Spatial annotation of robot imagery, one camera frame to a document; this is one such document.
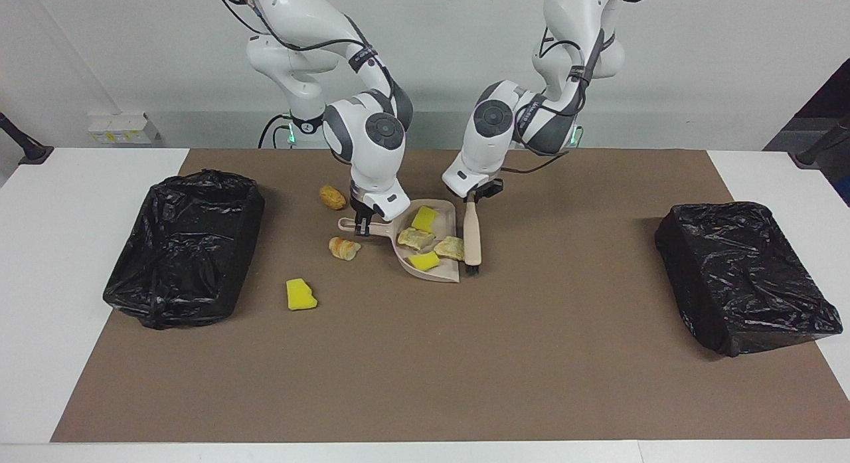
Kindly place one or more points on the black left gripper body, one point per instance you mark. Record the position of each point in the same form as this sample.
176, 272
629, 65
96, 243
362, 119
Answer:
485, 189

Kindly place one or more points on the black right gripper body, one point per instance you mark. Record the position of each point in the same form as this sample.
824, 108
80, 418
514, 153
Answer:
364, 207

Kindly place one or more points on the beige hand brush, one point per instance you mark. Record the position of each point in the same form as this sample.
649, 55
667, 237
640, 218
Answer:
472, 237

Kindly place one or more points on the pale cream bread chunk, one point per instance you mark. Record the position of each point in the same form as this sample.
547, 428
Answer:
416, 239

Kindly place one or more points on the beige plastic dustpan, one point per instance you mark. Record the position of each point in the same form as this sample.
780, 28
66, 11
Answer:
405, 264

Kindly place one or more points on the yellow sponge piece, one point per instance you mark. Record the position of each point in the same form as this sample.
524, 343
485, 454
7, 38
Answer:
425, 261
425, 218
300, 295

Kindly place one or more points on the tan layered bread chunk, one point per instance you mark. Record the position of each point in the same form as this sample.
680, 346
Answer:
450, 248

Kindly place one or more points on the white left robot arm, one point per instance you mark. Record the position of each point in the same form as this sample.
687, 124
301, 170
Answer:
485, 151

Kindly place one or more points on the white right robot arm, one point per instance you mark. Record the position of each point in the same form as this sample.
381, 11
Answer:
372, 164

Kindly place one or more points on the open black bag lined bin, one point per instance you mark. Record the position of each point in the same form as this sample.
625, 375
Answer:
166, 250

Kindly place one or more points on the black bag covered bin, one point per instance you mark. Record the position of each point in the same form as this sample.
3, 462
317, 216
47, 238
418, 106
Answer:
744, 277

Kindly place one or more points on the orange striped croissant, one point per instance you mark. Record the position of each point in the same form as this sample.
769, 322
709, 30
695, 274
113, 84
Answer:
344, 249

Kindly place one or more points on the brown bread bun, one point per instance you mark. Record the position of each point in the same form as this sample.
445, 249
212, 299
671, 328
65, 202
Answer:
332, 198

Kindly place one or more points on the brown table mat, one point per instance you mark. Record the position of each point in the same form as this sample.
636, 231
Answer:
425, 390

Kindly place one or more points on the black stand foot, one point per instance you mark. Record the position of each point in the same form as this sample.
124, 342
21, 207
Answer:
23, 144
823, 144

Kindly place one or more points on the white wall socket box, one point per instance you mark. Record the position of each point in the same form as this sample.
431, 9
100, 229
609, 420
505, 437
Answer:
123, 127

